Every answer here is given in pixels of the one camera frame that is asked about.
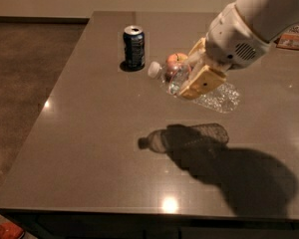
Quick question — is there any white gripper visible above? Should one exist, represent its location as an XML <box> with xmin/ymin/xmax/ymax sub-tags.
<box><xmin>177</xmin><ymin>3</ymin><xmax>269</xmax><ymax>100</ymax></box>

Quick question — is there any clear plastic water bottle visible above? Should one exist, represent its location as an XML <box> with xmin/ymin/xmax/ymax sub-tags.
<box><xmin>148</xmin><ymin>62</ymin><xmax>240</xmax><ymax>114</ymax></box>

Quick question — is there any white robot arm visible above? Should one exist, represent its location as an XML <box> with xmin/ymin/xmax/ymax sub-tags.
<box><xmin>177</xmin><ymin>0</ymin><xmax>299</xmax><ymax>100</ymax></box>

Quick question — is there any red apple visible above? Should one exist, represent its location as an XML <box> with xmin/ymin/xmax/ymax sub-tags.
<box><xmin>164</xmin><ymin>53</ymin><xmax>188</xmax><ymax>82</ymax></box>

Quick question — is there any blue soda can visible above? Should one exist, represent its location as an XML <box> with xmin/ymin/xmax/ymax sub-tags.
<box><xmin>123</xmin><ymin>25</ymin><xmax>146</xmax><ymax>71</ymax></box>

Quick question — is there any snack bag on table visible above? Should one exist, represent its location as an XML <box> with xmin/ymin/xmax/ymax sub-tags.
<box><xmin>277</xmin><ymin>25</ymin><xmax>299</xmax><ymax>51</ymax></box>

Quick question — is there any red object on floor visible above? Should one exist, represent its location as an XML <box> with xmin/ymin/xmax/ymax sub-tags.
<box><xmin>0</xmin><ymin>222</ymin><xmax>25</xmax><ymax>239</ymax></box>

